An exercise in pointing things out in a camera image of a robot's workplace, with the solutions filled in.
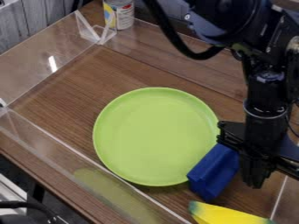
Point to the blue star-shaped block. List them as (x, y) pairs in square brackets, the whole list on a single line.
[(212, 173)]

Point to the yellow green banana toy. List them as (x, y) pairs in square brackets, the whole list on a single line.
[(208, 214)]

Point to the clear acrylic enclosure wall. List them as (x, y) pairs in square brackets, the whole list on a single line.
[(59, 78)]

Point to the green round plate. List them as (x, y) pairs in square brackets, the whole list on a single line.
[(152, 133)]

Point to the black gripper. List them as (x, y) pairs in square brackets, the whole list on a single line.
[(262, 143)]

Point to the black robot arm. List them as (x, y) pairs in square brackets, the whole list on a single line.
[(260, 34)]

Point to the white labelled can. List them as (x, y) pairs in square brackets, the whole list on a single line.
[(119, 12)]

